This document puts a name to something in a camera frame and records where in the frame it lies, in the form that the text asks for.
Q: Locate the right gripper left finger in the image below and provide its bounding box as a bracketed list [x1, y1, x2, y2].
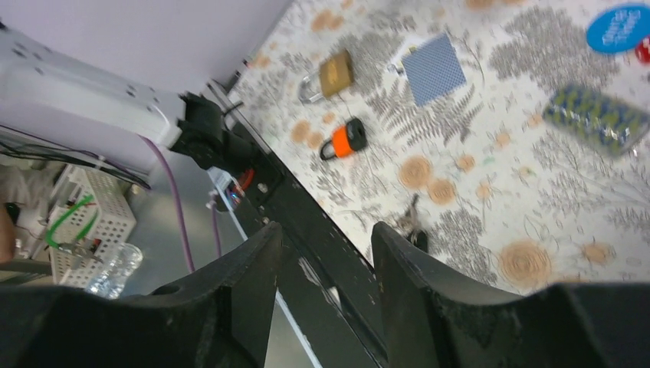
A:
[1, 222, 283, 367]

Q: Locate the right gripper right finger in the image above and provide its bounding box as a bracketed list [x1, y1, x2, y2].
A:
[371, 222, 649, 367]

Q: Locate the black headed key bunch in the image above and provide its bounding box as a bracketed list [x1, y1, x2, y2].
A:
[396, 194, 428, 253]

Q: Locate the orange padlock with key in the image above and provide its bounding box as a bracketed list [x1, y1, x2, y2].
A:
[319, 117, 368, 161]

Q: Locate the brass padlock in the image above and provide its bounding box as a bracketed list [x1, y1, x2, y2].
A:
[297, 49, 354, 104]

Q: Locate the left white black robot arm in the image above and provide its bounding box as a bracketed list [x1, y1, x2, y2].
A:
[1, 25, 260, 175]

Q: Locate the plastic water bottle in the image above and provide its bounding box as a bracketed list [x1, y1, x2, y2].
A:
[84, 243, 143, 299]

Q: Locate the white plastic basket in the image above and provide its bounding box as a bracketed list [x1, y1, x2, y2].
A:
[44, 166, 136, 288]

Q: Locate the floral tablecloth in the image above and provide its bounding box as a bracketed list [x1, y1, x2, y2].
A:
[230, 1, 649, 294]

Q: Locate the blue playing card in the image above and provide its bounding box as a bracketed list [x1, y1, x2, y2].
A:
[386, 34, 467, 107]

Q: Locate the patterned poker chip roll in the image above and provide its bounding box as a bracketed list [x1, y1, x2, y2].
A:
[542, 84, 649, 157]

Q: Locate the red die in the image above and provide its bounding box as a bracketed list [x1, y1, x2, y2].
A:
[634, 37, 650, 64]

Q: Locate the blue round poker chip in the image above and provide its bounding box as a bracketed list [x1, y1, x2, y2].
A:
[586, 3, 649, 54]

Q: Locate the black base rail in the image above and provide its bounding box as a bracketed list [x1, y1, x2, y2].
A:
[206, 83, 388, 367]

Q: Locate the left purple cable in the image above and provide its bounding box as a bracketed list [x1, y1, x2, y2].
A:
[140, 134, 225, 274]

